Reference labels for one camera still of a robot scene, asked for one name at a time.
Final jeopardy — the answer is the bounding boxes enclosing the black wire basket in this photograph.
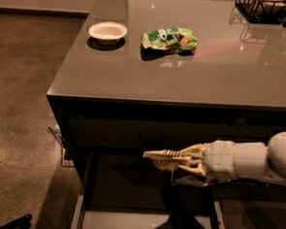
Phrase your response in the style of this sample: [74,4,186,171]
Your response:
[236,0,286,24]

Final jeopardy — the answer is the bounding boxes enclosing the brown chip bag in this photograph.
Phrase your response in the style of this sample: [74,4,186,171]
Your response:
[171,174,214,188]

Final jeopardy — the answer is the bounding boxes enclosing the closed top drawer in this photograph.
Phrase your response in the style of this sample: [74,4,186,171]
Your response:
[68,117,238,149]

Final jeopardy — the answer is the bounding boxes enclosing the white bowl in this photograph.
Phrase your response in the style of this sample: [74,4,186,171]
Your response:
[88,21,128,46]

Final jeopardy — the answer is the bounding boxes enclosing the green chip bag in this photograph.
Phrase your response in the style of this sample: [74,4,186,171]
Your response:
[141,27,198,54]

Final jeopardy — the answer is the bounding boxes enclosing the open middle drawer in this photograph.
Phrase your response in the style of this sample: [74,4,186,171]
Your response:
[71,152,225,229]

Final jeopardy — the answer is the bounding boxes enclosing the dark counter cabinet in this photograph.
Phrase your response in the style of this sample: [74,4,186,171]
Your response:
[47,0,286,229]

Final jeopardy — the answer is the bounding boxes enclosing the wire rack on floor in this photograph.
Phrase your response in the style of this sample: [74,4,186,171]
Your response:
[47,126,74,168]

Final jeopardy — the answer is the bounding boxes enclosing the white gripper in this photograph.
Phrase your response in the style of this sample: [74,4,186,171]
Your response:
[143,141,235,181]

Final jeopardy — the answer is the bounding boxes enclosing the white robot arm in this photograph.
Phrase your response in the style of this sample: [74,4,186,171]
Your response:
[143,132,286,187]

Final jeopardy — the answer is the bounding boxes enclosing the black object floor corner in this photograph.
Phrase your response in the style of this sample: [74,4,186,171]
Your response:
[0,213,32,229]

